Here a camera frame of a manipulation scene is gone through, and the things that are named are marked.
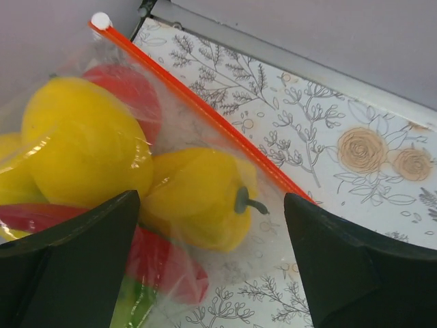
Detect red fake apple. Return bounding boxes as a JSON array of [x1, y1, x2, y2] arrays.
[[83, 64, 162, 145]]

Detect clear zip top bag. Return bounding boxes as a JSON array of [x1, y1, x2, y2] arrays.
[[1, 12, 296, 327]]

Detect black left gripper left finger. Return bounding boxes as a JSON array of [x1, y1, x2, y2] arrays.
[[1, 191, 140, 327]]

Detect floral table mat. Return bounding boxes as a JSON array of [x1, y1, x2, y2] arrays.
[[131, 17, 437, 328]]

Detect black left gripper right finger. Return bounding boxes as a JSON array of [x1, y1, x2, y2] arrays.
[[284, 193, 436, 327]]

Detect red fake chili pepper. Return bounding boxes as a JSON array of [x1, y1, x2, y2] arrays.
[[1, 204, 209, 305]]

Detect yellow fake bell pepper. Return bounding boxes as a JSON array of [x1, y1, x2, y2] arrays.
[[140, 147, 269, 252]]

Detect yellow fake lemon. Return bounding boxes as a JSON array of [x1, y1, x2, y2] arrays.
[[0, 133, 47, 240], [21, 77, 153, 208]]

